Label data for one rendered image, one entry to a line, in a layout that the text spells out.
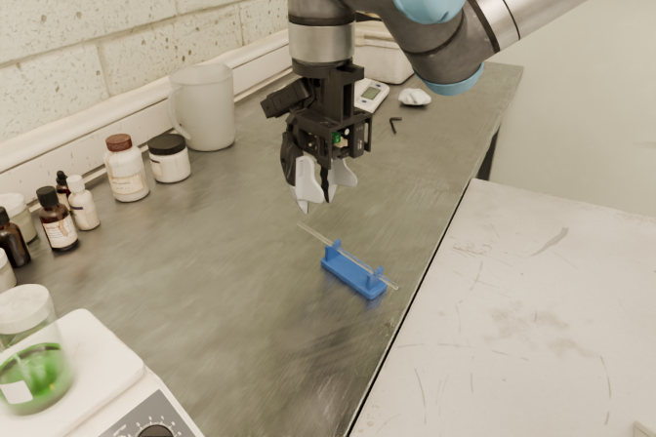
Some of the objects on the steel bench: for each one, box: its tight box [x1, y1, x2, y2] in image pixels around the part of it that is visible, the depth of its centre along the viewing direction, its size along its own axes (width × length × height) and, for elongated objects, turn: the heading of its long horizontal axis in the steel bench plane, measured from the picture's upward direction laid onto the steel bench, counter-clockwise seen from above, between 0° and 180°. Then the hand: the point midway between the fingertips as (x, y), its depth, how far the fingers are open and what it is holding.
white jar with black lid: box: [147, 134, 190, 183], centre depth 89 cm, size 7×7×7 cm
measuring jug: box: [168, 63, 235, 151], centre depth 98 cm, size 18×13×15 cm
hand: (313, 197), depth 66 cm, fingers open, 3 cm apart
